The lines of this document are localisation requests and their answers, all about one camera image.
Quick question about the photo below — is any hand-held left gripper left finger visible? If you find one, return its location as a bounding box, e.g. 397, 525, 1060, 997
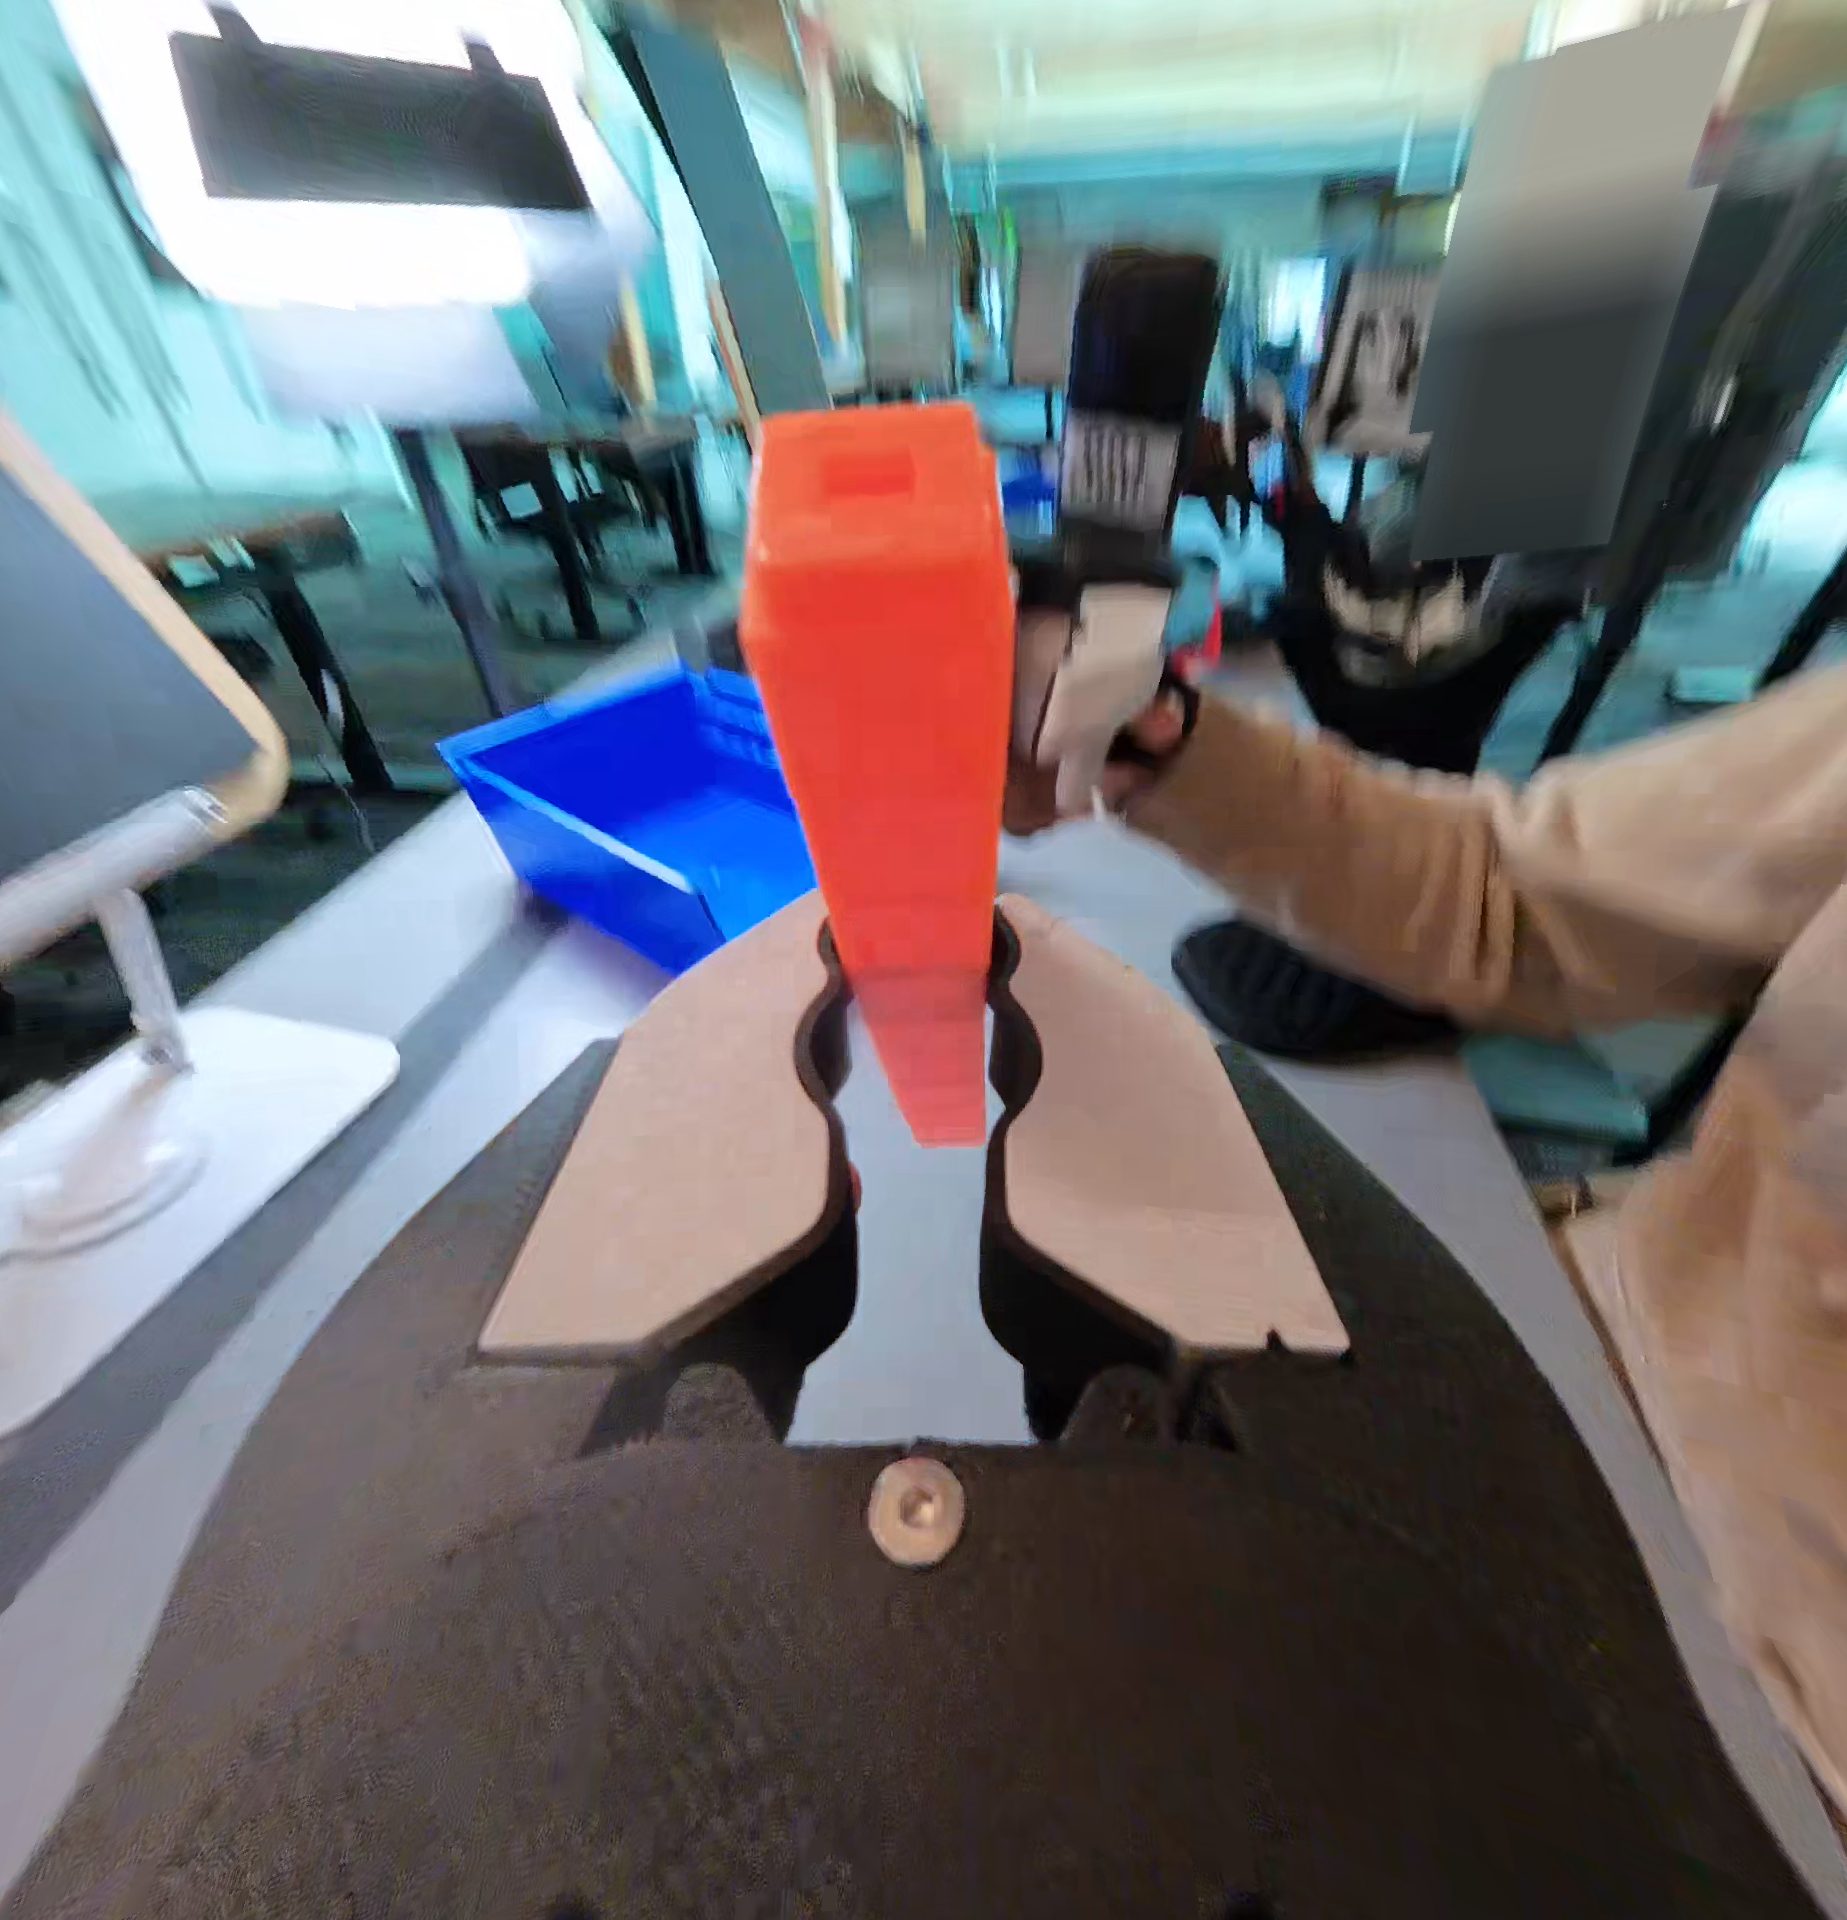
475, 899, 853, 1369

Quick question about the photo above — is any black pole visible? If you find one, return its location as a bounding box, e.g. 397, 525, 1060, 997
398, 427, 512, 713

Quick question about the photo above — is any blue plastic bin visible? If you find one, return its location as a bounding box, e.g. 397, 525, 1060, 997
434, 661, 820, 976

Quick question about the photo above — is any person's right forearm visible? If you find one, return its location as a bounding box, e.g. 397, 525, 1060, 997
1124, 645, 1847, 1053

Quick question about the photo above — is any black chair armrest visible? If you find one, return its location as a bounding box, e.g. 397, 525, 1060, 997
1170, 917, 1465, 1066

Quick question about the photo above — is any studio light panel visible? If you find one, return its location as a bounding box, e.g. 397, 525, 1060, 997
53, 0, 655, 422

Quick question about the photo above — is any teal mesh chair seat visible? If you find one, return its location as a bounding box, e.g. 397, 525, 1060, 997
1464, 1021, 1735, 1158

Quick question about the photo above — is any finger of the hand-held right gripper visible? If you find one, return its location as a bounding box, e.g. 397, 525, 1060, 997
1050, 584, 1176, 819
1009, 607, 1072, 768

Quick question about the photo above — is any printed marker board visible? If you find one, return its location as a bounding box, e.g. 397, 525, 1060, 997
1304, 270, 1441, 452

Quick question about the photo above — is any grey framed monitor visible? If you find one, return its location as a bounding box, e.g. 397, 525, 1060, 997
1598, 150, 1847, 603

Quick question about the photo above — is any person's right hand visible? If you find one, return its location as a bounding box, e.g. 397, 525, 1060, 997
1002, 667, 1201, 841

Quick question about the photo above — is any orange segmented plastic bar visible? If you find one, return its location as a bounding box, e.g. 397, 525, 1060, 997
736, 400, 1018, 1149

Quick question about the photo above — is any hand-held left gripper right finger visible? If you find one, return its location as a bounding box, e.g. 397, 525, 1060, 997
983, 892, 1352, 1367

